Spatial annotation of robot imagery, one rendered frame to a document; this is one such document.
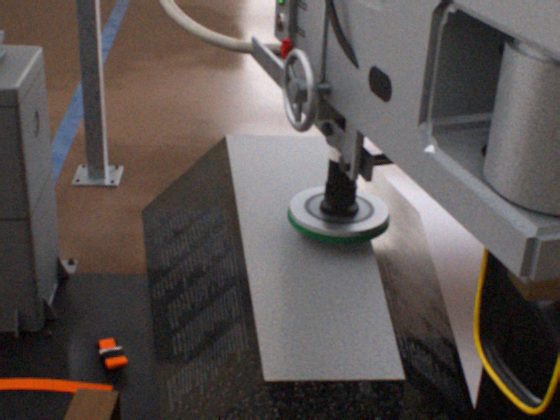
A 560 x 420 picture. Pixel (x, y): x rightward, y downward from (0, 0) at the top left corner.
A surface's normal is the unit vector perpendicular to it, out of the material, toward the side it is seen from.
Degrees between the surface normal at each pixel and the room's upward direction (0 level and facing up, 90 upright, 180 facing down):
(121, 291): 0
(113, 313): 0
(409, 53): 90
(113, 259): 0
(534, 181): 90
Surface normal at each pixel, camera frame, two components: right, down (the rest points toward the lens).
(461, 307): 0.04, -0.89
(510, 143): -0.88, 0.18
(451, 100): 0.33, 0.45
